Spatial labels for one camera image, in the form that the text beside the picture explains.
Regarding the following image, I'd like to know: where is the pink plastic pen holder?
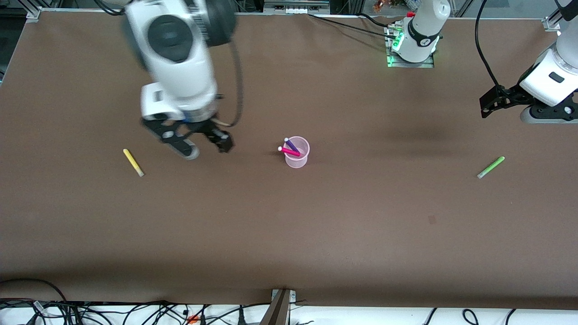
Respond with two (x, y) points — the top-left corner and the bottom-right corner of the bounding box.
(284, 136), (310, 169)

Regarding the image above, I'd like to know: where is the metal rail with sockets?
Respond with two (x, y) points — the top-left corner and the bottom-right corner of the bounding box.
(263, 0), (331, 15)

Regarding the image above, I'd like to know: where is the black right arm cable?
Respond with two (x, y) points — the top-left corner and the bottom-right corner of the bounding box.
(217, 41), (244, 128)

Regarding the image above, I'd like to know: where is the metal table bracket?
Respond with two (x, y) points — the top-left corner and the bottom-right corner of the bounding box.
(260, 289), (297, 325)

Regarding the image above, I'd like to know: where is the thick black floor cable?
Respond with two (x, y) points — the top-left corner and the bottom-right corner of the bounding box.
(0, 278), (68, 304)

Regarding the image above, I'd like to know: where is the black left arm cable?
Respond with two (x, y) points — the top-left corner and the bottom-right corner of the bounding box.
(474, 0), (503, 88)

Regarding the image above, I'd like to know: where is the yellow pen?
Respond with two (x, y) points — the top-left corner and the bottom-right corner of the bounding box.
(122, 149), (146, 177)

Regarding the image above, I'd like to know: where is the black cable on table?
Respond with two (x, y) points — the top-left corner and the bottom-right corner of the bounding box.
(308, 13), (396, 40)

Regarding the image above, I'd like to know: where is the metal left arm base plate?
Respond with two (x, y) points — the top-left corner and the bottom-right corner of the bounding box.
(385, 23), (435, 69)

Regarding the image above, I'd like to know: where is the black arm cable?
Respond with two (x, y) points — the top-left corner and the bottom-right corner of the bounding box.
(474, 0), (503, 88)
(217, 41), (244, 128)

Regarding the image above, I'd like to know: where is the green pen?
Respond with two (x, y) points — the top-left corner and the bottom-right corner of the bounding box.
(477, 156), (505, 180)

